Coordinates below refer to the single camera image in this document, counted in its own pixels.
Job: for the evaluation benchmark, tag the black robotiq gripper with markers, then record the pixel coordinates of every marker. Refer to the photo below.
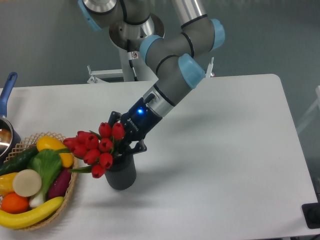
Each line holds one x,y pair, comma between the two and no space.
137,122

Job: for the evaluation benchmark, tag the red tulip bouquet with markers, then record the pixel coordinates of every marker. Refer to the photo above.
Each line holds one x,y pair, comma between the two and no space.
98,150

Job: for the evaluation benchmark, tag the dark grey ribbed vase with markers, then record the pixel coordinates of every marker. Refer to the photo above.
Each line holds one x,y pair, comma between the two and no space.
122,174

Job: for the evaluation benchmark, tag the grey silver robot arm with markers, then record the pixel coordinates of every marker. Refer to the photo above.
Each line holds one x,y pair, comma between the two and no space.
132,27

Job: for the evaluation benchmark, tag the green bok choy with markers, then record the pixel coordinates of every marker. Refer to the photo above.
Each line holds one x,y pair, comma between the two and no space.
48,164

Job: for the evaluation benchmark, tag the purple eggplant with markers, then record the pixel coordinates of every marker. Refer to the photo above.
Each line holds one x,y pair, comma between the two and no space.
60,185

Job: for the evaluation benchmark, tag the woven wicker basket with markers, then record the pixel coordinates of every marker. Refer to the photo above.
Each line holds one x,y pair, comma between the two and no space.
27,143

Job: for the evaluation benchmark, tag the green cucumber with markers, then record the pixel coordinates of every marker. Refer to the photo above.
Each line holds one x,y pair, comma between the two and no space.
18,162

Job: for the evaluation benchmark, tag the beige round disc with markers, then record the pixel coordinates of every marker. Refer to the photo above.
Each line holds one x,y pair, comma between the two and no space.
27,183

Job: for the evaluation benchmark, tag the yellow pepper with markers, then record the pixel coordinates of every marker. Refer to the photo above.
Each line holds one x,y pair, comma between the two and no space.
6,183

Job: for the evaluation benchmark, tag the orange fruit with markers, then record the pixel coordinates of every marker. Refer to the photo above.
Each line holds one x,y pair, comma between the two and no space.
14,204

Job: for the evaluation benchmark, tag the yellow banana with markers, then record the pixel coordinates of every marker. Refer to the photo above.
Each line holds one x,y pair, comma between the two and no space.
31,217

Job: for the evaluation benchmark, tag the black device at table edge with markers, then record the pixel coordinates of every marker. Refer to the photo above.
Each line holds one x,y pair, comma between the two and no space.
311,212

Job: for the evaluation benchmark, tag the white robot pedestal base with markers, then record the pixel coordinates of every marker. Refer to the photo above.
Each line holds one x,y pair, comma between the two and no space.
133,69

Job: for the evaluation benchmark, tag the blue handled saucepan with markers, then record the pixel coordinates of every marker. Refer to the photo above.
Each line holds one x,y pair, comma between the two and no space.
8,136

